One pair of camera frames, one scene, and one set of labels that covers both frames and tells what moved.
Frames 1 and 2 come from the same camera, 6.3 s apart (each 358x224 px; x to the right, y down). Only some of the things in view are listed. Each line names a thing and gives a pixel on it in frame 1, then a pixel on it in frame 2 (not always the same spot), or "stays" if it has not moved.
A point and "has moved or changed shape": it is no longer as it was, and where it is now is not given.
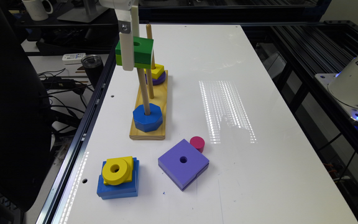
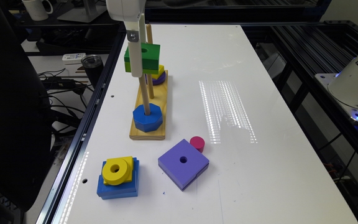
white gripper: x=128 y=28 → x=127 y=10
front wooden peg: x=142 y=77 stays
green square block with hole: x=143 y=49 has moved or changed shape
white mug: x=36 y=9 stays
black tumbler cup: x=93 y=65 stays
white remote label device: x=74 y=58 stays
